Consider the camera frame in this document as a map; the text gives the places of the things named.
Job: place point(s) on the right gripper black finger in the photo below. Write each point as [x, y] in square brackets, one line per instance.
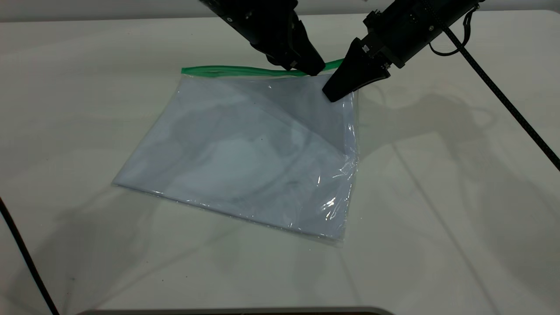
[352, 72]

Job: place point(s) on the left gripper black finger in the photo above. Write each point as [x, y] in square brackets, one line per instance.
[275, 54]
[306, 50]

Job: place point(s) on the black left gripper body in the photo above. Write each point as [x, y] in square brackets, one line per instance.
[258, 17]

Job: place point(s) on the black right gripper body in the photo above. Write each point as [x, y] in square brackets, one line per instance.
[407, 26]

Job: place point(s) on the clear plastic green-zipper bag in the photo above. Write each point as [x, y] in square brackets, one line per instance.
[245, 153]

